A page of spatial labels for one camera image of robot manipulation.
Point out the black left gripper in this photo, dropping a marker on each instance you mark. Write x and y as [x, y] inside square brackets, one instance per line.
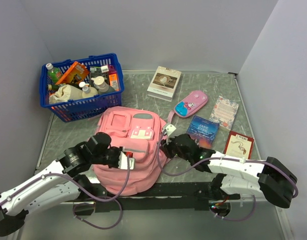
[118, 149]

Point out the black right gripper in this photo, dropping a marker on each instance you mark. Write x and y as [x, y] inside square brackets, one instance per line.
[165, 147]

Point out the pink blue pencil case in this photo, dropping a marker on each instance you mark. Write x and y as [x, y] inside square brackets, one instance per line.
[191, 104]

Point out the pink student backpack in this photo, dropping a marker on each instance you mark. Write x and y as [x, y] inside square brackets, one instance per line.
[137, 132]

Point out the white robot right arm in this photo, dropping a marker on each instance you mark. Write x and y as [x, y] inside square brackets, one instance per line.
[267, 178]

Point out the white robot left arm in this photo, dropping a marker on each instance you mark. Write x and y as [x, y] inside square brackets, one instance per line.
[61, 181]

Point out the beige cloth bag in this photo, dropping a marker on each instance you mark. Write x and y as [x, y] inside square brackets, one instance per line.
[65, 93]

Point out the blue Jane Eyre book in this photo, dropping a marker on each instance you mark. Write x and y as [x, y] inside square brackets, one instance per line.
[203, 130]

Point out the floral pink notebook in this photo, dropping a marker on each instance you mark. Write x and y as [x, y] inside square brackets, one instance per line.
[224, 113]

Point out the red framed card book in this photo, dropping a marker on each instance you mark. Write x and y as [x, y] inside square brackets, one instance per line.
[239, 145]

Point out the white coffee cover book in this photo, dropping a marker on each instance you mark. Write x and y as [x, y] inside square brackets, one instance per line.
[164, 83]

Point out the cream lotion bottle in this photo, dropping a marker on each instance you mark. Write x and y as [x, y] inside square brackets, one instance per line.
[87, 91]

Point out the grey pump bottle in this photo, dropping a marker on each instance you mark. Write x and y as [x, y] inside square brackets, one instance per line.
[102, 87]

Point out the blue plastic shopping basket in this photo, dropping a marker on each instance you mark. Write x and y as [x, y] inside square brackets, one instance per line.
[84, 108]

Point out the pink carton box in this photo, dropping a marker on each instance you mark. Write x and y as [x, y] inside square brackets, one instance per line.
[113, 78]

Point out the black packaged box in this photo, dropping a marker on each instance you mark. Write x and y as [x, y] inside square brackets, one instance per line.
[95, 71]

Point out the orange snack box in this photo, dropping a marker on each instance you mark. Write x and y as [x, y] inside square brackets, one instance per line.
[76, 73]

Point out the green drink bottle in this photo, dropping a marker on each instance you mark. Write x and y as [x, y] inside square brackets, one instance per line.
[54, 73]

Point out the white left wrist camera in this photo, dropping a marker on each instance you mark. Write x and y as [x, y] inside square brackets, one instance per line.
[125, 161]

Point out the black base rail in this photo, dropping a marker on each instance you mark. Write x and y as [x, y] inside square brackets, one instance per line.
[161, 196]

